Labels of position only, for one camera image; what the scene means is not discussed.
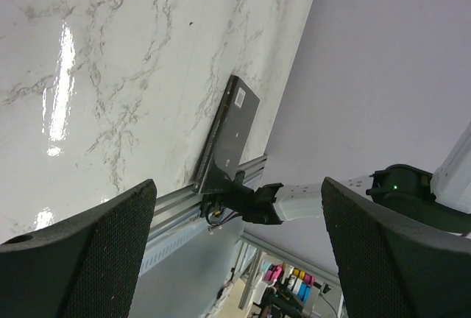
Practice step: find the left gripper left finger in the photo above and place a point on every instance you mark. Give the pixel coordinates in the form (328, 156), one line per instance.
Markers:
(84, 266)

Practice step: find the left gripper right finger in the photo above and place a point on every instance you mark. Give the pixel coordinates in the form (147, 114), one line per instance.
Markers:
(393, 266)

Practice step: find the black book with barcode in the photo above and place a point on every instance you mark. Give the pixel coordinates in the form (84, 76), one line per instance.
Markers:
(227, 138)

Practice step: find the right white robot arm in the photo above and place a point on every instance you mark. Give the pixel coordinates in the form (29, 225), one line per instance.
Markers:
(440, 199)

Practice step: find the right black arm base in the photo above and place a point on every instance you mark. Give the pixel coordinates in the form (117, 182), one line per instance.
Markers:
(236, 198)

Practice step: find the colourful background shelf clutter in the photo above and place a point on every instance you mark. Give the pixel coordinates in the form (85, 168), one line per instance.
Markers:
(265, 286)

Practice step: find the white slotted cable duct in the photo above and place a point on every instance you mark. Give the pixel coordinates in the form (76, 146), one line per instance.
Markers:
(194, 243)

